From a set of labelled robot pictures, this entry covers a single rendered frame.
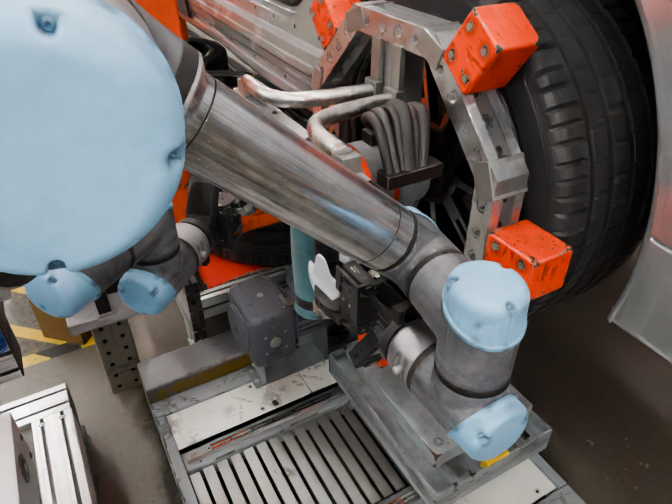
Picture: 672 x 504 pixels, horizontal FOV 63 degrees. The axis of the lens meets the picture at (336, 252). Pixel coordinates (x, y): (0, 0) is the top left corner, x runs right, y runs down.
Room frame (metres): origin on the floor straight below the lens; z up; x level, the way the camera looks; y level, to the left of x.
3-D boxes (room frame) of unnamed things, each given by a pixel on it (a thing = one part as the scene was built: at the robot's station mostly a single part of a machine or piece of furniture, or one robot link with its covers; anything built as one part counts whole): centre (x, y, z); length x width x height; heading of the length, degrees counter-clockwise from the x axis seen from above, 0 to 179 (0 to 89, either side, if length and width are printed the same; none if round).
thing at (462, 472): (0.98, -0.26, 0.13); 0.50 x 0.36 x 0.10; 29
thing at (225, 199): (0.79, 0.22, 0.80); 0.12 x 0.08 x 0.09; 164
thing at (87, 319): (1.14, 0.64, 0.44); 0.43 x 0.17 x 0.03; 29
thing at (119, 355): (1.17, 0.66, 0.21); 0.10 x 0.10 x 0.42; 29
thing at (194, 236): (0.72, 0.24, 0.81); 0.08 x 0.05 x 0.08; 74
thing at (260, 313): (1.15, 0.08, 0.26); 0.42 x 0.18 x 0.35; 119
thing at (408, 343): (0.44, -0.09, 0.85); 0.08 x 0.05 x 0.08; 120
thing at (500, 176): (0.90, -0.11, 0.85); 0.54 x 0.07 x 0.54; 29
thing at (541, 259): (0.63, -0.27, 0.85); 0.09 x 0.08 x 0.07; 29
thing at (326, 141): (0.75, -0.05, 1.03); 0.19 x 0.18 x 0.11; 119
